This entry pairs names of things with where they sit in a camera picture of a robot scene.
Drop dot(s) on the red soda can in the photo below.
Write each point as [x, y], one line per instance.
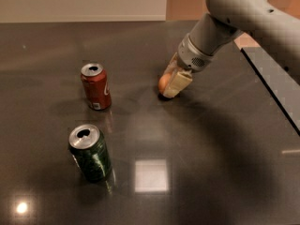
[95, 84]

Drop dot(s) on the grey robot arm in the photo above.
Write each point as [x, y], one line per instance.
[277, 32]

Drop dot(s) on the green soda can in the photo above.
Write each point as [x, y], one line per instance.
[87, 145]

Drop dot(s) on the orange ball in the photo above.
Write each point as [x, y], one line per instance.
[163, 82]

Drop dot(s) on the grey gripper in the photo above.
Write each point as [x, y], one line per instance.
[191, 57]

